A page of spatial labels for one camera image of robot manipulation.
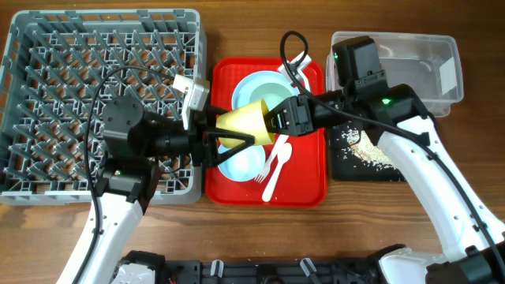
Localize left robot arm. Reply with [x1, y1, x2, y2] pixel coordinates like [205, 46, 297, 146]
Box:
[58, 96, 255, 283]

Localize black waste tray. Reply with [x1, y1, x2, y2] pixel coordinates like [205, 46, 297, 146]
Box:
[324, 122, 405, 182]

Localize clear plastic bin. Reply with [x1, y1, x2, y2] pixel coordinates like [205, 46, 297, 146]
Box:
[331, 32, 464, 118]

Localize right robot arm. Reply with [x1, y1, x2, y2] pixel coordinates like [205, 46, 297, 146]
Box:
[264, 36, 504, 283]

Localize white plastic spoon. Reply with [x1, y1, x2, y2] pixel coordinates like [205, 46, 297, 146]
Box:
[262, 143, 293, 202]

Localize white rice pile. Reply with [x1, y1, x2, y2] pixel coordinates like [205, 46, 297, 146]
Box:
[342, 129, 395, 171]

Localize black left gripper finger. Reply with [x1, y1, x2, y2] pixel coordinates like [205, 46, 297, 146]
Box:
[203, 105, 227, 123]
[206, 129, 255, 144]

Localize grey dishwasher rack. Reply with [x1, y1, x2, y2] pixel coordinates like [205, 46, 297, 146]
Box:
[1, 9, 207, 206]

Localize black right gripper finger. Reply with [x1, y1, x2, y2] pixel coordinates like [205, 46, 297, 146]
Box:
[264, 99, 288, 118]
[266, 118, 282, 133]

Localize red plastic tray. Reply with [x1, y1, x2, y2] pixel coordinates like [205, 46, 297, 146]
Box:
[205, 57, 327, 207]

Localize green bowl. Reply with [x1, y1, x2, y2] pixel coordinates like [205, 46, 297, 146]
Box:
[249, 83, 298, 110]

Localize yellow plastic cup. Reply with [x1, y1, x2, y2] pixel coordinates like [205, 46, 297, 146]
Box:
[216, 99, 275, 145]

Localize light blue small bowl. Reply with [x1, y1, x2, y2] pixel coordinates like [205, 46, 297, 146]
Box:
[218, 145, 266, 182]

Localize white plastic fork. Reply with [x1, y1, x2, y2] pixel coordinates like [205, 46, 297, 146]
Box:
[254, 134, 289, 183]

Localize light blue plate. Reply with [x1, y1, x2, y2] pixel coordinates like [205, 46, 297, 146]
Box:
[231, 71, 300, 110]

